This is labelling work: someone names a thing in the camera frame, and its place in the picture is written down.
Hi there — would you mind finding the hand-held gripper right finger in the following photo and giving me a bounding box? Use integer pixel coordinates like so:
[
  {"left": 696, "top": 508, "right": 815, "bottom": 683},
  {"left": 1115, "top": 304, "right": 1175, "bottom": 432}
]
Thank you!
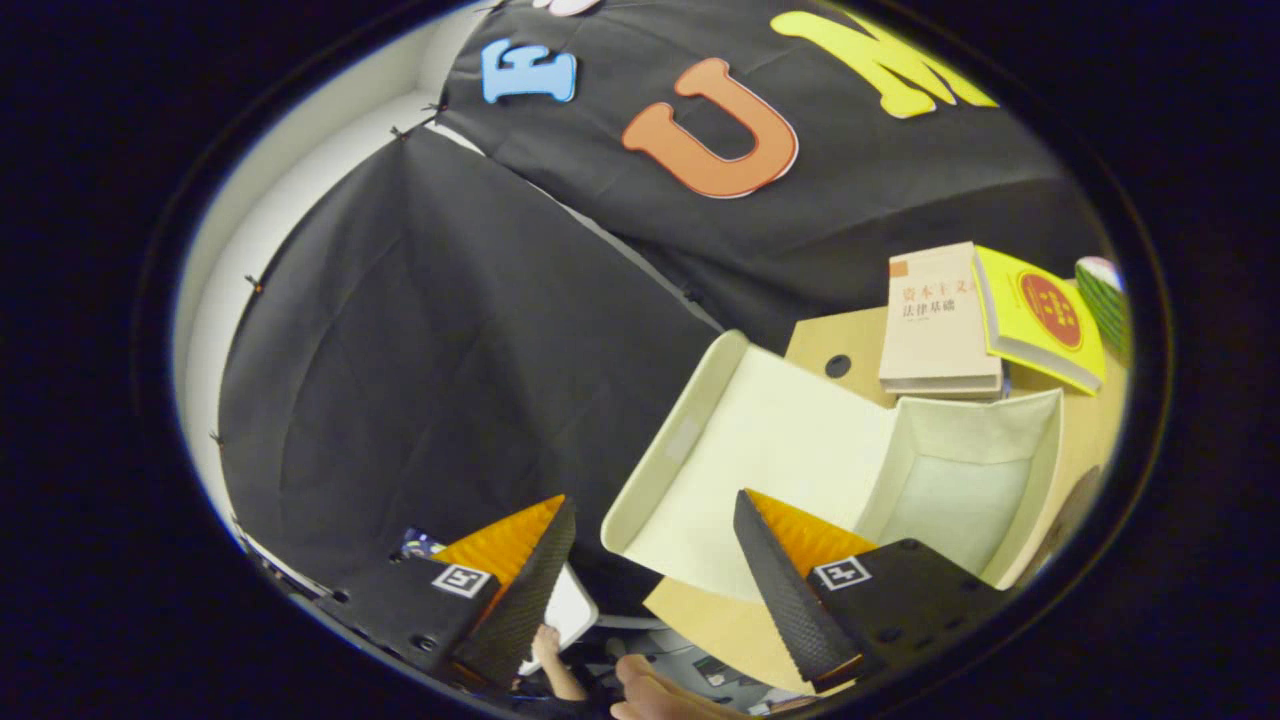
[{"left": 733, "top": 488, "right": 1006, "bottom": 694}]

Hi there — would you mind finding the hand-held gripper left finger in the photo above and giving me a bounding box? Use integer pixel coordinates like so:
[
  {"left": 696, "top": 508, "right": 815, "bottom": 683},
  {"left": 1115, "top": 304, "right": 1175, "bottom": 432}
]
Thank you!
[{"left": 315, "top": 493, "right": 579, "bottom": 691}]

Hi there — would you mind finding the beige fabric storage box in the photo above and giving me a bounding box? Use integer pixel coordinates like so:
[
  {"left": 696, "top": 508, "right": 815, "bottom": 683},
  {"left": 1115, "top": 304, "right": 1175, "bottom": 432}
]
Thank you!
[{"left": 600, "top": 330, "right": 1064, "bottom": 604}]

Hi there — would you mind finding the white flat object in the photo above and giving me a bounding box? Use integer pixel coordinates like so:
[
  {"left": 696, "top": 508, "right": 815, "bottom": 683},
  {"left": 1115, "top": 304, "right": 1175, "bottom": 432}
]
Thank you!
[{"left": 520, "top": 565, "right": 601, "bottom": 676}]

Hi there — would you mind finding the black backdrop cloth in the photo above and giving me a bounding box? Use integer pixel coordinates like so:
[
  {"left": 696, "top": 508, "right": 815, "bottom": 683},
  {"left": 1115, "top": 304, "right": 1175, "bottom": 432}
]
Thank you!
[{"left": 215, "top": 0, "right": 1101, "bottom": 616}]

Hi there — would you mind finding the beige paperback book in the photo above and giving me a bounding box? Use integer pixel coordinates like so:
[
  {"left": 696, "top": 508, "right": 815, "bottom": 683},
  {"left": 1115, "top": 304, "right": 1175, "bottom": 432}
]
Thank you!
[{"left": 878, "top": 241, "right": 1004, "bottom": 399}]

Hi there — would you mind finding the yellow book with red circle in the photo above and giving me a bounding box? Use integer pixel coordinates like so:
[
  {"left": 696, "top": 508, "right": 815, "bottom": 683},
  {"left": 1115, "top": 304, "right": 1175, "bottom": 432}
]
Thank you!
[{"left": 972, "top": 245, "right": 1109, "bottom": 396}]

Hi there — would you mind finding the watermelon slice plush toy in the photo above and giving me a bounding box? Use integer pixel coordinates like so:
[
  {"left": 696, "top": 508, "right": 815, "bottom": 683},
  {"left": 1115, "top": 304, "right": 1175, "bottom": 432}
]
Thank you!
[{"left": 1075, "top": 256, "right": 1131, "bottom": 356}]

